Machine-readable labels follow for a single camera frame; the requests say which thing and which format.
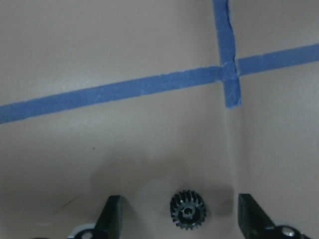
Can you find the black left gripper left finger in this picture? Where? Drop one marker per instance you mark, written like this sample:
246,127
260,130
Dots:
108,224

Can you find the small black bearing gear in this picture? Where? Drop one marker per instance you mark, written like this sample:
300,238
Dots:
187,209

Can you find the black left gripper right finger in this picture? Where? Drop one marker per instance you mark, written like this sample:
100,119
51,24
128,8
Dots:
254,223

